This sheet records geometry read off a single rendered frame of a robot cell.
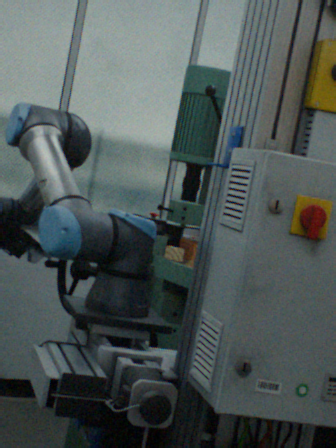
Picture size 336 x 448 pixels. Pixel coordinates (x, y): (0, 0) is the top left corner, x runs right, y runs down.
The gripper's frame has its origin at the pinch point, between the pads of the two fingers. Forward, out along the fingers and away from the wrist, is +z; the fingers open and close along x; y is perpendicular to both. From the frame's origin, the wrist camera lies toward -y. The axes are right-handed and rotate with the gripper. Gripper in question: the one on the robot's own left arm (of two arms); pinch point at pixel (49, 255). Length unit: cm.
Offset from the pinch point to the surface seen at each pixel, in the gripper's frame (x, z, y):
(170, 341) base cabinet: 31.4, 35.5, 2.5
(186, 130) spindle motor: 16, 7, -56
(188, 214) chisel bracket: 14.8, 25.1, -36.1
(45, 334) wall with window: -117, 70, 13
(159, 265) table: 27.2, 20.0, -14.3
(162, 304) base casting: 32.0, 25.6, -4.7
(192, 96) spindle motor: 17, 2, -65
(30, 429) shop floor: -80, 72, 50
